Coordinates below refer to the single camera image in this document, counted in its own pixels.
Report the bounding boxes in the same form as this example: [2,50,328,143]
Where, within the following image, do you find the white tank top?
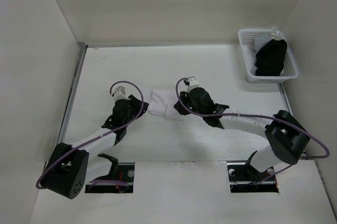
[147,89,183,121]

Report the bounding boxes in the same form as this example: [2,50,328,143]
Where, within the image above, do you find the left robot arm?
[37,95,148,199]

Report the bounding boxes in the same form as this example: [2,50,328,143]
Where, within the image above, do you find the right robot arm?
[174,86,310,180]

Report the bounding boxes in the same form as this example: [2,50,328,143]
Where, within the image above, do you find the black tank top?
[255,39,288,76]

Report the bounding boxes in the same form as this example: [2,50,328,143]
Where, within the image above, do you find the grey white garment in basket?
[252,36,272,55]

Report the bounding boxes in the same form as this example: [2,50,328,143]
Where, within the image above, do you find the white plastic laundry basket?
[238,28,299,83]

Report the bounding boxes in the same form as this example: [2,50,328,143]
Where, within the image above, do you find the white basket tag loop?
[270,27,279,37]

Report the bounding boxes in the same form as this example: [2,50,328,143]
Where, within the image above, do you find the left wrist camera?
[111,86,128,101]

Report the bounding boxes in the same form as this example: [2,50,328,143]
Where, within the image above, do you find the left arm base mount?
[85,154,135,194]

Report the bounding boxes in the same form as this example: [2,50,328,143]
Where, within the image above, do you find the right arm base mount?
[227,151,279,193]

